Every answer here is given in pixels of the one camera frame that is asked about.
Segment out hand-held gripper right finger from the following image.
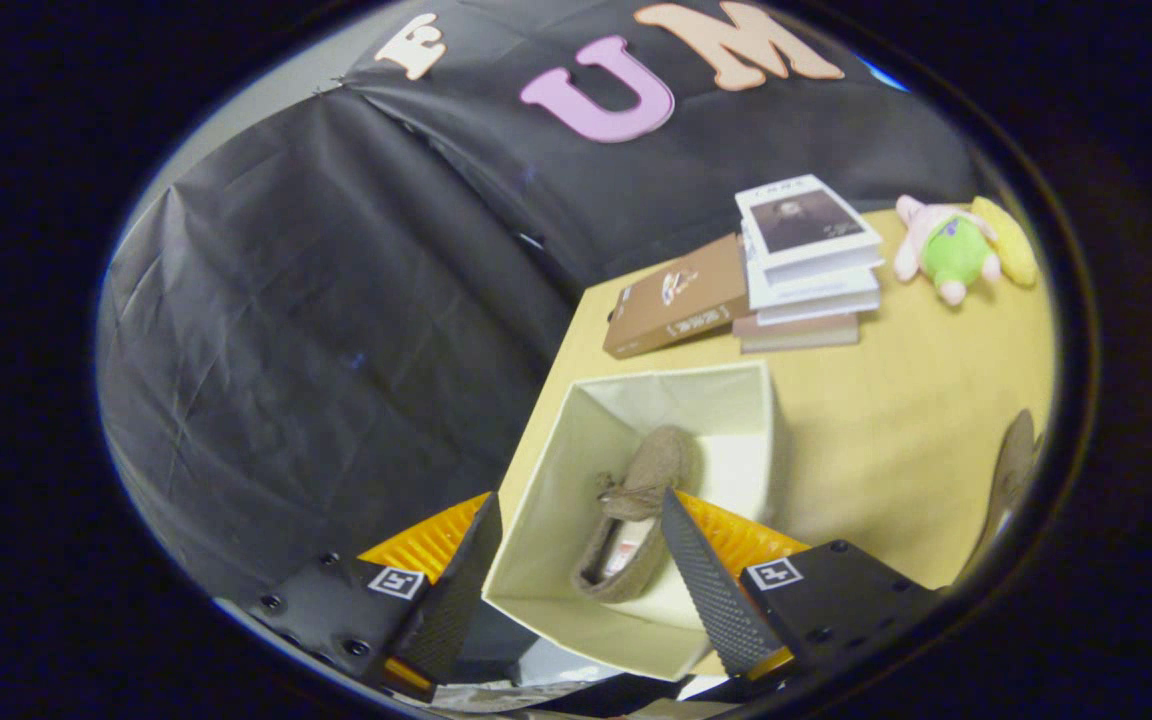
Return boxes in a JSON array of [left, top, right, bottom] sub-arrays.
[[660, 488, 942, 685]]

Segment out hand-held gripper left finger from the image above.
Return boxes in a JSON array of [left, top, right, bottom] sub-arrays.
[[246, 492, 504, 703]]

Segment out cream fabric storage box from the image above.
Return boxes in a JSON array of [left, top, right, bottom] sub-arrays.
[[481, 360, 789, 683]]

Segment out brown shoe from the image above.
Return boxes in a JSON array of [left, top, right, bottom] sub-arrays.
[[969, 408, 1040, 588], [571, 425, 699, 604]]

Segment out pale pink book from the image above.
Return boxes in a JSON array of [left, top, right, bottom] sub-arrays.
[[732, 311, 861, 355]]

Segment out brown book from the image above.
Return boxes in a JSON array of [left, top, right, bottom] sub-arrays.
[[602, 233, 753, 360]]

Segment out black backdrop cloth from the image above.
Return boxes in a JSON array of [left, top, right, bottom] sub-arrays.
[[96, 0, 982, 601]]

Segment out plain white book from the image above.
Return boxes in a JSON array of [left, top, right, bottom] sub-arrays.
[[741, 238, 883, 327]]

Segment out white book with portrait cover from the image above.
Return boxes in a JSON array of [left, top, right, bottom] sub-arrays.
[[733, 175, 886, 287]]

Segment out pink and green plush toy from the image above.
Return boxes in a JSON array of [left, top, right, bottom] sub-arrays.
[[892, 194, 1003, 307]]

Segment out yellow plush ball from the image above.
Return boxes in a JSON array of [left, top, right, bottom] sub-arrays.
[[970, 195, 1040, 290]]

